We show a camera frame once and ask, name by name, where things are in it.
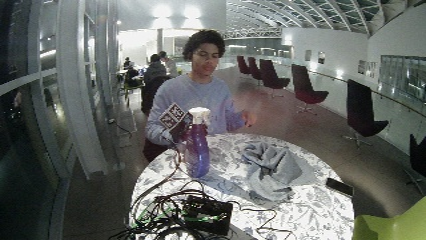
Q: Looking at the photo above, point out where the black electronics box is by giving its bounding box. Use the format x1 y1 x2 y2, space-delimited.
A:
181 195 235 236

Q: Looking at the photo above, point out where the dark red swivel chair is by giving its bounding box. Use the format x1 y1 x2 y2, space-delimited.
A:
236 55 252 76
404 133 426 196
341 78 390 149
247 56 264 82
290 63 330 116
259 58 292 98

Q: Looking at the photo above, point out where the grey cloth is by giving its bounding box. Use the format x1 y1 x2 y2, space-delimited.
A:
240 141 305 203

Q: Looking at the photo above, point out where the floral white tablecloth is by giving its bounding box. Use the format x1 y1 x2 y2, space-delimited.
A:
128 133 357 240

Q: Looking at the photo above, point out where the lime green chair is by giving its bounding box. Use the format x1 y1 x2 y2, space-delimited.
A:
352 195 426 240

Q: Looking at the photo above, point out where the black phone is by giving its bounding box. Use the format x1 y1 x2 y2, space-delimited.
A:
325 177 356 198

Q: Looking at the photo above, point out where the glass window panel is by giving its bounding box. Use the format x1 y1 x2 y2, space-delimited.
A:
378 54 426 104

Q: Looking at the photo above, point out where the white marker cube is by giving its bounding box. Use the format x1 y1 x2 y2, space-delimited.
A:
157 102 188 130

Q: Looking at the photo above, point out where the blue spray bottle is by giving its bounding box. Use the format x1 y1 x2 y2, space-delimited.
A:
183 106 213 179

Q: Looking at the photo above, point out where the the person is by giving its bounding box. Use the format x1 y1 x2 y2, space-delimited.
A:
143 29 259 163

